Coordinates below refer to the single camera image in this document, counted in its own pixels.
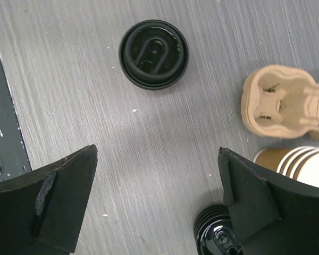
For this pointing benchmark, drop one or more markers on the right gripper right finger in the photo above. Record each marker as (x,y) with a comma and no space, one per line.
(270,213)

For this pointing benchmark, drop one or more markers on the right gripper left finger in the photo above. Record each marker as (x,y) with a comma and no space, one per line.
(41,212)

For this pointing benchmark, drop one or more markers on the stack of paper cups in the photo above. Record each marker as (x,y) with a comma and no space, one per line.
(300,163)

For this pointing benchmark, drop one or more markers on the black plastic cup lid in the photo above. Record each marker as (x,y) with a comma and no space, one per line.
(153,54)

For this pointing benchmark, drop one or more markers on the stacked pulp cup carriers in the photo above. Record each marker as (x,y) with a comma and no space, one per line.
(282,102)

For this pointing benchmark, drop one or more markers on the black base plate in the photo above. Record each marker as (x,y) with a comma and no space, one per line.
(14,160)

